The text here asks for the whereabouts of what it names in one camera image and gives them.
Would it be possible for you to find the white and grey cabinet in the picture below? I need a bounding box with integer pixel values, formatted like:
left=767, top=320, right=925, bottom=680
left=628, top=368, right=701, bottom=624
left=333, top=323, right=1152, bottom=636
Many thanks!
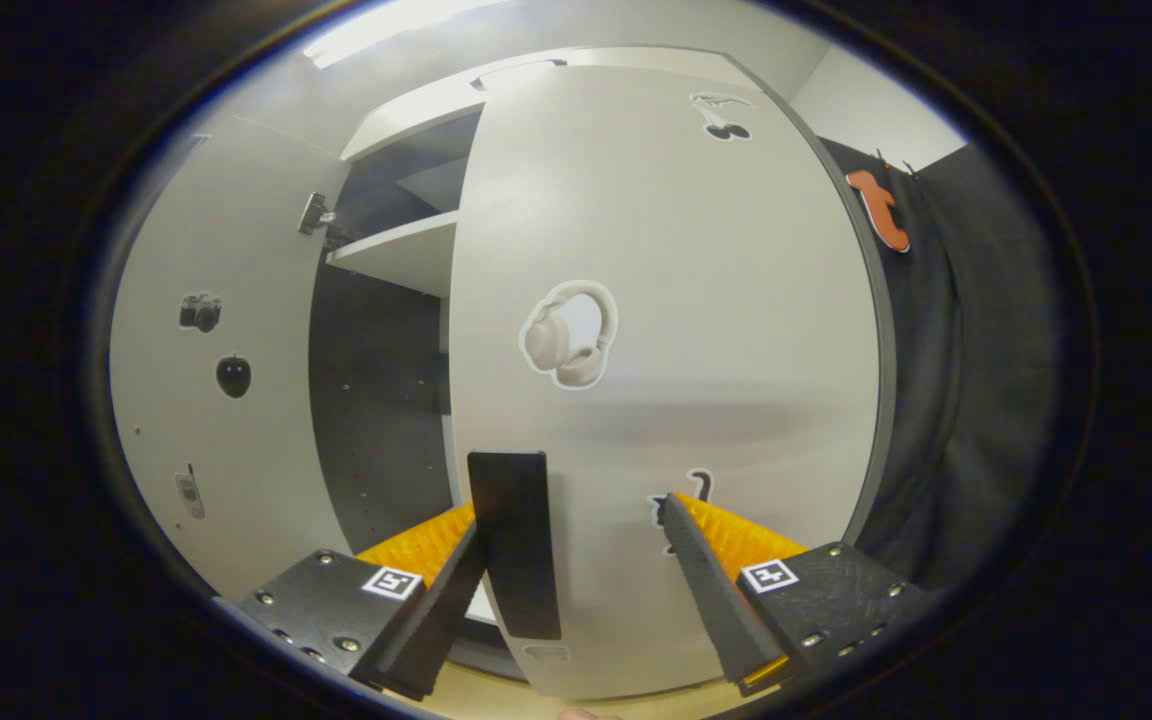
left=308, top=45, right=807, bottom=691

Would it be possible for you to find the white cabinet door cat sticker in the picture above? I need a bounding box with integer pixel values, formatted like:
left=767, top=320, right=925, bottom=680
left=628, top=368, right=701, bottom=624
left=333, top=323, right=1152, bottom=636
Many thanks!
left=446, top=62, right=897, bottom=701

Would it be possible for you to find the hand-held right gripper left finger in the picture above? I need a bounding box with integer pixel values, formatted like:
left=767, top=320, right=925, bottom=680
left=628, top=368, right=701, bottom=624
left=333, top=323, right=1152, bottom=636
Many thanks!
left=234, top=503, right=487, bottom=701

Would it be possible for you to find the white cabinet shelf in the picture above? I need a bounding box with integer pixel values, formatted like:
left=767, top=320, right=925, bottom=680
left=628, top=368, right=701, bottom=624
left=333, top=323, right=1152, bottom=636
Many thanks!
left=326, top=210, right=460, bottom=298

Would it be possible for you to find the metal door hinge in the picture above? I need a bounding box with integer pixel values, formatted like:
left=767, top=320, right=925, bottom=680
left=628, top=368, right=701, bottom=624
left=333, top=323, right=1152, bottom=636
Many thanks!
left=298, top=192, right=337, bottom=236

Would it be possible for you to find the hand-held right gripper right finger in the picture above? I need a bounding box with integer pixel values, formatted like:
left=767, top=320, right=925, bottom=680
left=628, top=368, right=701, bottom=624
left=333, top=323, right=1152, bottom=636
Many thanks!
left=658, top=492, right=927, bottom=698

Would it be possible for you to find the black backdrop cloth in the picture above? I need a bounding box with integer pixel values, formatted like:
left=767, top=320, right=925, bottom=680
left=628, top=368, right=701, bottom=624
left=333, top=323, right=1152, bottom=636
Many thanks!
left=816, top=135, right=1067, bottom=591

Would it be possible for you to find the black door handle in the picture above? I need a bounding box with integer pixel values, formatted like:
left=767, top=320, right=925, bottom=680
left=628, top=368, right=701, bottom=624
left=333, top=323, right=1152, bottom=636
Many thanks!
left=466, top=450, right=563, bottom=641

